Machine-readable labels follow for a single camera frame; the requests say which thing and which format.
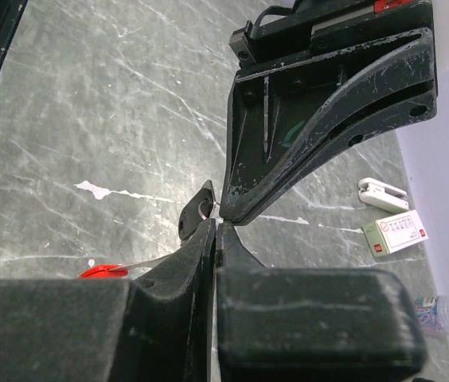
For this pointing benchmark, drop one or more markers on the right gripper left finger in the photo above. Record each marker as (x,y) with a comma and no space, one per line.
(157,327)

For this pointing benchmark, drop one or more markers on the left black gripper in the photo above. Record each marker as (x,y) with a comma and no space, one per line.
(288,117)

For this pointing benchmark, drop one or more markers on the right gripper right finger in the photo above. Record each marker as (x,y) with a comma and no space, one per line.
(311,324)

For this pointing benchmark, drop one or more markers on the black key tag with key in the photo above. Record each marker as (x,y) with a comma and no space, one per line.
(198,209)

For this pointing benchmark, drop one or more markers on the white stapler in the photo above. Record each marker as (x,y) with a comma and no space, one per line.
(382,195)

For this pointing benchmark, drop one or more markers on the white staples box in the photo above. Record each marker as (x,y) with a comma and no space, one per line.
(394,233)

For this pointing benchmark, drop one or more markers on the clear paperclip jar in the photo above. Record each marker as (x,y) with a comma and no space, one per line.
(433,314)

